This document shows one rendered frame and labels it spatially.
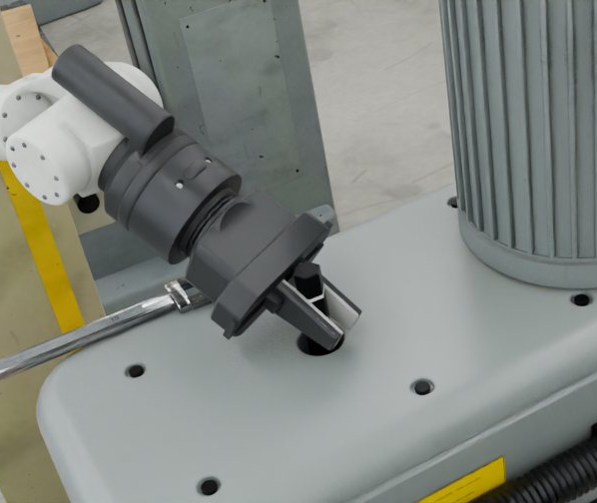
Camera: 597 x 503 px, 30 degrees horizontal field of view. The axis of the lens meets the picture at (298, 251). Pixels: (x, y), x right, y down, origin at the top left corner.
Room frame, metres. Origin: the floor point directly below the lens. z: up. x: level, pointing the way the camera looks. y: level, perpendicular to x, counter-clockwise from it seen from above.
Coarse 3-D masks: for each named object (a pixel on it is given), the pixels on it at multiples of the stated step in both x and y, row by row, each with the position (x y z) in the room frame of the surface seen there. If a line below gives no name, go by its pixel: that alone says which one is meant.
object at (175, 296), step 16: (176, 288) 0.76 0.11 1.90; (144, 304) 0.75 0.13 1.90; (160, 304) 0.74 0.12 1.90; (176, 304) 0.74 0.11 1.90; (192, 304) 0.74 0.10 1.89; (96, 320) 0.74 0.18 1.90; (112, 320) 0.73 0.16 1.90; (128, 320) 0.73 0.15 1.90; (144, 320) 0.73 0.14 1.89; (64, 336) 0.72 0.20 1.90; (80, 336) 0.72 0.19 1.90; (96, 336) 0.72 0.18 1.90; (16, 352) 0.72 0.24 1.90; (32, 352) 0.71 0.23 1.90; (48, 352) 0.71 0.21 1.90; (64, 352) 0.71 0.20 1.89; (0, 368) 0.70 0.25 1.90; (16, 368) 0.70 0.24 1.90
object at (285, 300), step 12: (276, 288) 0.66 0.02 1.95; (288, 288) 0.66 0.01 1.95; (276, 300) 0.66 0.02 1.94; (288, 300) 0.66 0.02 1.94; (300, 300) 0.66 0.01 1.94; (276, 312) 0.66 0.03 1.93; (288, 312) 0.66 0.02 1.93; (300, 312) 0.65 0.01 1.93; (312, 312) 0.65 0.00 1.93; (300, 324) 0.65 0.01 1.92; (312, 324) 0.65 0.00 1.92; (324, 324) 0.64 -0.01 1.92; (312, 336) 0.65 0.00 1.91; (324, 336) 0.64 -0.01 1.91; (336, 336) 0.63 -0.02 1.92
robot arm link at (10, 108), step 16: (112, 64) 0.84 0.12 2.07; (128, 64) 0.83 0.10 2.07; (32, 80) 0.87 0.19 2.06; (48, 80) 0.86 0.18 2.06; (128, 80) 0.81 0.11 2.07; (144, 80) 0.82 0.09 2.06; (0, 96) 0.86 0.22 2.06; (16, 96) 0.85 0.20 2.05; (32, 96) 0.86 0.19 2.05; (48, 96) 0.87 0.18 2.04; (64, 96) 0.86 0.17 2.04; (160, 96) 0.82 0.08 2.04; (0, 112) 0.84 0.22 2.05; (16, 112) 0.85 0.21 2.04; (32, 112) 0.86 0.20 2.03; (0, 128) 0.83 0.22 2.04; (16, 128) 0.84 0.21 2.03; (0, 144) 0.83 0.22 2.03
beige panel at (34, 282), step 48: (0, 48) 2.30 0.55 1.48; (0, 192) 2.26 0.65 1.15; (0, 240) 2.24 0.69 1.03; (48, 240) 2.28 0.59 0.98; (0, 288) 2.23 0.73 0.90; (48, 288) 2.26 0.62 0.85; (96, 288) 2.31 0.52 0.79; (0, 336) 2.21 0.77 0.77; (48, 336) 2.25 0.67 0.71; (0, 384) 2.20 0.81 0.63; (0, 432) 2.18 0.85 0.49; (0, 480) 2.16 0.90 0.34; (48, 480) 2.20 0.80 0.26
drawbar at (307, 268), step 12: (300, 264) 0.67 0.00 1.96; (312, 264) 0.67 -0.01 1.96; (300, 276) 0.66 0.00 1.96; (312, 276) 0.66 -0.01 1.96; (300, 288) 0.66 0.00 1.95; (312, 288) 0.66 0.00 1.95; (324, 300) 0.66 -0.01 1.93; (324, 312) 0.66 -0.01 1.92; (312, 348) 0.66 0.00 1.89; (324, 348) 0.66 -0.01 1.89
